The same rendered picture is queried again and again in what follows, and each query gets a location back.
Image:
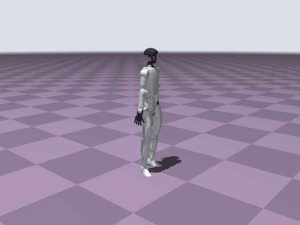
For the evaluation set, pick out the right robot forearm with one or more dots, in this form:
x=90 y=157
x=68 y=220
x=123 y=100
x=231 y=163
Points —
x=141 y=101

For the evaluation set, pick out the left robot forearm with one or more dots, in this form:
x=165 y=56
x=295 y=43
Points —
x=156 y=97

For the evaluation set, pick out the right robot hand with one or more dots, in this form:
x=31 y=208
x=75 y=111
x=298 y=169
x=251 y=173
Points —
x=139 y=118

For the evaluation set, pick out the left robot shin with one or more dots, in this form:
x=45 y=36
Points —
x=153 y=146

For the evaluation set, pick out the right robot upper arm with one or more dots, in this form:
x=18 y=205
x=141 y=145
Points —
x=144 y=74

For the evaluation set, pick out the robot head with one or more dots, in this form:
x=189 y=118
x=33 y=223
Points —
x=151 y=52

